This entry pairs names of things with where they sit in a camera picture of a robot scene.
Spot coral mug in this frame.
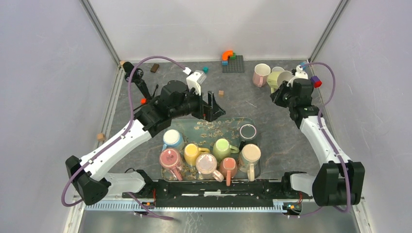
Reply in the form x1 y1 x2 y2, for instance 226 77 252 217
219 157 238 186

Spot light blue mug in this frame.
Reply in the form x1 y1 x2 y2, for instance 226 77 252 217
162 129 185 151

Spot tan cube at left edge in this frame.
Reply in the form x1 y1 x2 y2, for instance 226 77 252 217
96 133 106 142

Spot light green mug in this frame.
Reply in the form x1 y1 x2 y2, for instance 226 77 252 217
212 138 240 162

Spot yellow-green hexagonal mug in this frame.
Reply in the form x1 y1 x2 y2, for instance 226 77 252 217
267 70 294 93

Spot red-pink mug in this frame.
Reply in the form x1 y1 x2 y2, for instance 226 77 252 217
159 148 183 181

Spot grey lego baseplate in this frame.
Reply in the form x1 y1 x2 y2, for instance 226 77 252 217
222 55 245 73

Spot yellow mug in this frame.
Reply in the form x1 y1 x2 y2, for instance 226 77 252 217
184 143 210 166

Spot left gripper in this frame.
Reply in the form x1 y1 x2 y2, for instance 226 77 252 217
170 85 225 122

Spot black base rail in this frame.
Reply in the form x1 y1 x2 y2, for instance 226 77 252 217
122 170 312 207

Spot black microphone tripod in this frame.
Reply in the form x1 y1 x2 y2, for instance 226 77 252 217
120 61 159 111

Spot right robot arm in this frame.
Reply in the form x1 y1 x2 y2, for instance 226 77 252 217
271 78 365 207

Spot light pink hexagonal mug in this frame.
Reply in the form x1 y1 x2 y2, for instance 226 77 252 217
252 63 271 87

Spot pale pink mug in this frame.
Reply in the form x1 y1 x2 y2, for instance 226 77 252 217
195 153 224 182

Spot cream and green mug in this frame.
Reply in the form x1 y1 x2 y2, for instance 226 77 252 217
238 144 261 182

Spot floral teal tray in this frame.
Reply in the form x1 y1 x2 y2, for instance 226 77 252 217
161 117 262 182

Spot blue-grey square mug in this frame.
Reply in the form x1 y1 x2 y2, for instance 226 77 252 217
272 67 285 72

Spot purple and red block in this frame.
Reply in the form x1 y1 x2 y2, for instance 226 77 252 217
310 76 323 88

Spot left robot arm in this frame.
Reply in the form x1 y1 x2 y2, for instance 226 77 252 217
65 79 226 205

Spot dark teal mug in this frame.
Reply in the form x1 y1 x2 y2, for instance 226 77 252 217
239 124 258 144

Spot brown block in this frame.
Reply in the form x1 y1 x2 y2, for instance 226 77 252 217
150 63 160 73

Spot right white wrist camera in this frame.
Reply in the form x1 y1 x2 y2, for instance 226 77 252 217
289 65 309 85

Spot orange curved block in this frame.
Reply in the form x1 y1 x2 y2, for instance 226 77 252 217
222 50 234 61

